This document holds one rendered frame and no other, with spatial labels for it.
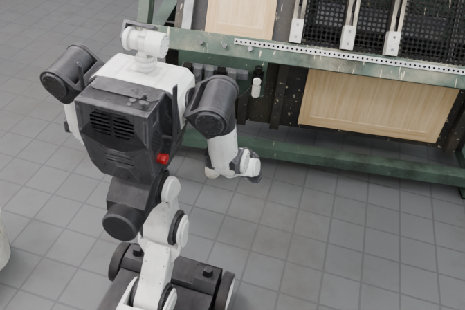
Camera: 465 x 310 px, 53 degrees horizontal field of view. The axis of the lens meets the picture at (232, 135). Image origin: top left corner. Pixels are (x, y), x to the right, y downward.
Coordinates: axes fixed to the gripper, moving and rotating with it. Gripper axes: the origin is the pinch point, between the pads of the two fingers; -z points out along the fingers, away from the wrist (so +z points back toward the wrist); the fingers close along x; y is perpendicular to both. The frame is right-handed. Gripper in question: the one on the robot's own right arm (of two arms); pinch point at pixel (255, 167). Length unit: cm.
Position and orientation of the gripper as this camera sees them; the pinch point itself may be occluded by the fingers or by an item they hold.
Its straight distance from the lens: 195.9
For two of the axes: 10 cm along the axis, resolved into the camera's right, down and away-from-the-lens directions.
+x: -1.1, -9.8, 1.3
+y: -9.6, 1.4, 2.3
